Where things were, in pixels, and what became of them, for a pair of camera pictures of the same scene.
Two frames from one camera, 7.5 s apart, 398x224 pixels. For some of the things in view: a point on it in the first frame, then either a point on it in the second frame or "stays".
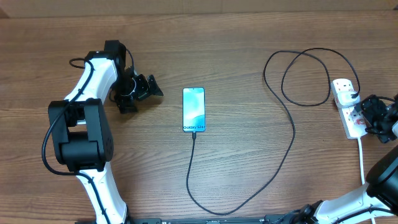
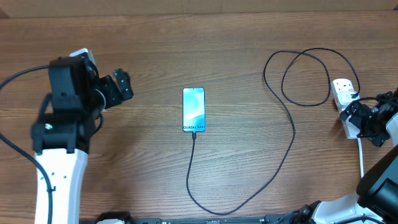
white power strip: (352, 121) stays
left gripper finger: (153, 88) to (124, 83)
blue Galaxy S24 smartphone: (193, 109) stays
